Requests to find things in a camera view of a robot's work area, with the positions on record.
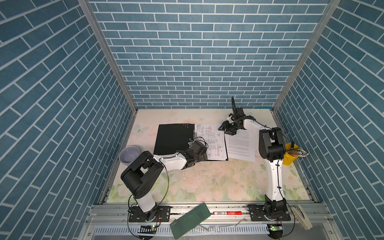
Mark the technical drawing paper sheet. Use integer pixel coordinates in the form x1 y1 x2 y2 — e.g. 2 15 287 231
195 124 228 161

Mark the orange black file folder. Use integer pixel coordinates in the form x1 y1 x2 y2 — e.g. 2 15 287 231
152 122 229 162

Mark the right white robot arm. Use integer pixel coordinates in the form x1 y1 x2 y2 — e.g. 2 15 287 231
219 105 291 221

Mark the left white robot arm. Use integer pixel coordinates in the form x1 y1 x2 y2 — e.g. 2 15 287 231
121 140 208 214

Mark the red marker pen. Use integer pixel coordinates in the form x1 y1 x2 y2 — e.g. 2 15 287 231
213 211 243 216

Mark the yellow pen cup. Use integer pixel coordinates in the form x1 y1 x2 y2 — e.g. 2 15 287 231
283 144 300 166

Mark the grey ceramic mug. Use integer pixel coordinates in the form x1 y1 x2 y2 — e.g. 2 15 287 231
119 146 141 166

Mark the green board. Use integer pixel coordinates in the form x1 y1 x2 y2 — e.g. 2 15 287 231
170 203 211 240

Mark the beige stapler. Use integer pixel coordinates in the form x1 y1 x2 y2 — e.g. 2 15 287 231
292 205 313 231

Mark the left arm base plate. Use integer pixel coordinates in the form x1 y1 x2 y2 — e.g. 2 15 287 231
128 206 171 223

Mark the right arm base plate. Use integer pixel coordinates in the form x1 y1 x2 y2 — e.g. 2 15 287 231
246 204 291 222

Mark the aluminium front rail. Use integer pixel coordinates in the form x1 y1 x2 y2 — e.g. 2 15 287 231
86 201 334 226

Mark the aluminium corner frame post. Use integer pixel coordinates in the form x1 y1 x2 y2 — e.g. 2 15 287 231
272 0 341 113

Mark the left aluminium frame post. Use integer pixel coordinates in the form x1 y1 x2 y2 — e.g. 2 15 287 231
78 0 138 114

